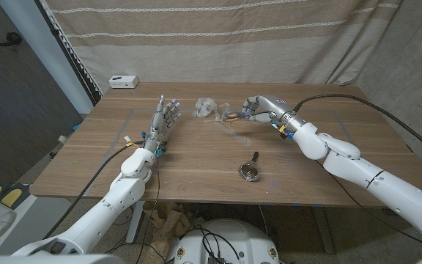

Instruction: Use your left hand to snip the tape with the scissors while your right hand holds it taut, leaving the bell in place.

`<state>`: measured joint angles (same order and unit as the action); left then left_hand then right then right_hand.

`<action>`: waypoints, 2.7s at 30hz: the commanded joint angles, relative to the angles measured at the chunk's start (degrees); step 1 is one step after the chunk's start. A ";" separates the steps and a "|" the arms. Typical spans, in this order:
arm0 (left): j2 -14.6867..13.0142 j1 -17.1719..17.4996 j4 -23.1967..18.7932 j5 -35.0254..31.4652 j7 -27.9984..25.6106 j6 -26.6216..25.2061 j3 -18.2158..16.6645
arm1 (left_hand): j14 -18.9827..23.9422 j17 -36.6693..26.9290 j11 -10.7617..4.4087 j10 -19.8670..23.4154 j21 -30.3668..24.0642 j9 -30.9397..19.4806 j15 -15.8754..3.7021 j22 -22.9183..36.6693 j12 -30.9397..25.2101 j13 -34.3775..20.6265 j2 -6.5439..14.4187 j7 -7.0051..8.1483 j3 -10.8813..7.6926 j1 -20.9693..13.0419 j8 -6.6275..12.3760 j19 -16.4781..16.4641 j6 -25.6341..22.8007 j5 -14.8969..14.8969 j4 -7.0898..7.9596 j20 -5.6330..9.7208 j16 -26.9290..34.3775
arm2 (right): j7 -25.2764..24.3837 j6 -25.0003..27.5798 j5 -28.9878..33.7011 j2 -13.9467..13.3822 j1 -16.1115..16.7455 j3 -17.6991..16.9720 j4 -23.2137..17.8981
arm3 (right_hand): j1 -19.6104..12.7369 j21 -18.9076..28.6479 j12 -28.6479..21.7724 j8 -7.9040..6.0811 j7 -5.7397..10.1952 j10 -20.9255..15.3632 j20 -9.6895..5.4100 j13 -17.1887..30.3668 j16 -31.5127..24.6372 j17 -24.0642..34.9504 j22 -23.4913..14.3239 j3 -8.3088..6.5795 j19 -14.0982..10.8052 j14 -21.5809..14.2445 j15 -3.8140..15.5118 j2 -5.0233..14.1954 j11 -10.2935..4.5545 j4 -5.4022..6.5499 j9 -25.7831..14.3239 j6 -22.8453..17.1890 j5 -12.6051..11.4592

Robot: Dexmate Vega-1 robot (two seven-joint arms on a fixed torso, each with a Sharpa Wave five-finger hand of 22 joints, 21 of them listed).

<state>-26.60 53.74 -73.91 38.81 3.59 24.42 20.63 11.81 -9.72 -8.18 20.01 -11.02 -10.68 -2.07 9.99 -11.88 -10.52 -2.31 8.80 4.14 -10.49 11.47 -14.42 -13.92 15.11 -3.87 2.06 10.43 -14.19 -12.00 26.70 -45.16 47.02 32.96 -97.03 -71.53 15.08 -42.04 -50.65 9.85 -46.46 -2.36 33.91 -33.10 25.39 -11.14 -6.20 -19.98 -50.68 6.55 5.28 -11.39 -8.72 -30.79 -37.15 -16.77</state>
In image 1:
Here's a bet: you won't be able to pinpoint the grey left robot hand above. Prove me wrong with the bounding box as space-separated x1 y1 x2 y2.
143 95 182 153

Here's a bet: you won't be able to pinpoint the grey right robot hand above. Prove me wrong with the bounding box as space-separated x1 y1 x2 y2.
243 95 306 133

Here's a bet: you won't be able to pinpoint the orange grey handled scissors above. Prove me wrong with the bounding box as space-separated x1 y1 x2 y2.
224 109 275 122

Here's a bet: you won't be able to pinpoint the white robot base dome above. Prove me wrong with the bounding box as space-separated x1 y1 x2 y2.
173 219 281 264

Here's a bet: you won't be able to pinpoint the white power strip box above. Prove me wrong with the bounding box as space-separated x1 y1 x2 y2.
108 75 140 89

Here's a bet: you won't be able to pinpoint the beige striped curtain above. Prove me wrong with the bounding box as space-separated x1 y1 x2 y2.
44 0 404 86

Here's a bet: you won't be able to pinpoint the crumpled brown paper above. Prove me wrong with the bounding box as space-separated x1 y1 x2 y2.
144 200 204 264

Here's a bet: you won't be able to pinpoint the white table leg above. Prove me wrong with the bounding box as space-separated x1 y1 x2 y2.
125 200 147 245

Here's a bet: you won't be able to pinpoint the black zigzag edged strip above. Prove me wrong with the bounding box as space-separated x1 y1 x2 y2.
37 0 104 106

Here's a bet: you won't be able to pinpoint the grey table leg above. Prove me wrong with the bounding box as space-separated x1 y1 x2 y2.
311 207 336 254

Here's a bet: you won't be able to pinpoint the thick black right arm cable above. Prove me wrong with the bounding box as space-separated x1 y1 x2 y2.
292 93 422 161

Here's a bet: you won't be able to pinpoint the thin black left wrist cable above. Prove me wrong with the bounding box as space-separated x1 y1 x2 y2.
136 156 160 264

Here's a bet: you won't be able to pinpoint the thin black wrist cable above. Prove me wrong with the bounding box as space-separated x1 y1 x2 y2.
316 159 422 254
136 156 160 264

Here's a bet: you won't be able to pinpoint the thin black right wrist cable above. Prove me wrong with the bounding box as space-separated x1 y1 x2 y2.
316 159 422 254

